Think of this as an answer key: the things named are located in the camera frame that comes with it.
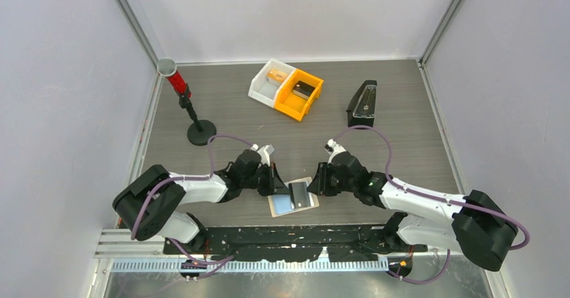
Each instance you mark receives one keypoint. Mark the red microphone on stand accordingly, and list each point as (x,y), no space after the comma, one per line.
(199,131)

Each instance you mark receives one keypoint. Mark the gold card stack in bin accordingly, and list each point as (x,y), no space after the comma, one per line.
(276,76)

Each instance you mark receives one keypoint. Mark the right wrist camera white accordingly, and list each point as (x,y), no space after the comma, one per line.
(333,148)

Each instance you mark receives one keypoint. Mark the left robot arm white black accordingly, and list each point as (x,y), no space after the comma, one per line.
(148,206)

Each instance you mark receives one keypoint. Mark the yellow plastic bin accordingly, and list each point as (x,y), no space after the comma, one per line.
(292,105)

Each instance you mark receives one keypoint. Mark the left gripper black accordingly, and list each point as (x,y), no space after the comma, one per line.
(275,185)

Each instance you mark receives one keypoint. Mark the black metronome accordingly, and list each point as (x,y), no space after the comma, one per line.
(361,108)

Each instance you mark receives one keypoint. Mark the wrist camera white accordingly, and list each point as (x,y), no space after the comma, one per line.
(333,148)
(264,151)

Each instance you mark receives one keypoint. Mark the beige card holder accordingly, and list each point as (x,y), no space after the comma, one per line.
(281,204)

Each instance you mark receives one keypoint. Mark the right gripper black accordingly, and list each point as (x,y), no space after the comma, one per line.
(320,184)

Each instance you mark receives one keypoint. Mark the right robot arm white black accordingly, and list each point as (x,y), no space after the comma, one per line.
(469,224)

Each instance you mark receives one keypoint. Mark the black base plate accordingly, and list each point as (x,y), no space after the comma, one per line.
(342,243)

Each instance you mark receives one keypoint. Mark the black card stack in bin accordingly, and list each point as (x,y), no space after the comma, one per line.
(303,90)

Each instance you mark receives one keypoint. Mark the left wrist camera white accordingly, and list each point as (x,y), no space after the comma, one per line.
(264,151)

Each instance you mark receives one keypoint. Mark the perforated metal rail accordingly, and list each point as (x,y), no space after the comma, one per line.
(125,265)

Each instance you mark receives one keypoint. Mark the black credit card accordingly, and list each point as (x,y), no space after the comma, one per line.
(299,195)

